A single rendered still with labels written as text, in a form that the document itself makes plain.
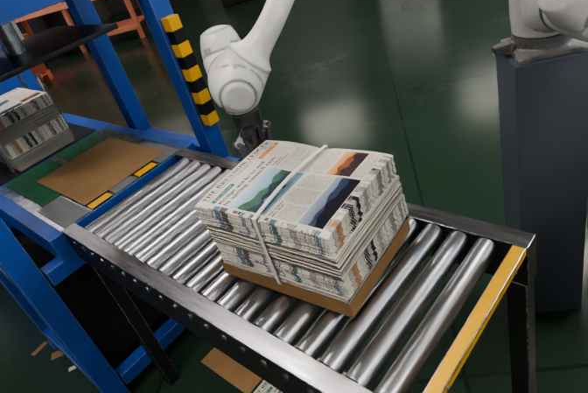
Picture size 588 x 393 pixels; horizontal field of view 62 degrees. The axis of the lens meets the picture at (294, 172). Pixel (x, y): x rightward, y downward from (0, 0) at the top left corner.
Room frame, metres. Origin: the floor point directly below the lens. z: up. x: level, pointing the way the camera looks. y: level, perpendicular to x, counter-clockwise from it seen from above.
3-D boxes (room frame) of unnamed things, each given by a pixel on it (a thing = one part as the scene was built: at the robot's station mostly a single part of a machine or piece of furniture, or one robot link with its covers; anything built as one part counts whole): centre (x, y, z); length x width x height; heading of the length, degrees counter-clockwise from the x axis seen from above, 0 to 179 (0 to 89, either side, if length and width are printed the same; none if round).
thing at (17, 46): (1.89, 0.83, 1.38); 0.07 x 0.07 x 0.14
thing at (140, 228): (1.41, 0.43, 0.77); 0.47 x 0.05 x 0.05; 130
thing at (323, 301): (0.85, -0.07, 0.83); 0.29 x 0.16 x 0.04; 135
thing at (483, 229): (1.27, -0.02, 0.74); 1.34 x 0.05 x 0.12; 40
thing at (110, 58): (2.40, 0.68, 0.78); 0.09 x 0.09 x 1.55; 40
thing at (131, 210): (1.51, 0.51, 0.77); 0.47 x 0.05 x 0.05; 130
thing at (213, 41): (1.15, 0.07, 1.27); 0.13 x 0.11 x 0.16; 3
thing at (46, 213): (1.89, 0.83, 0.75); 0.70 x 0.65 x 0.10; 40
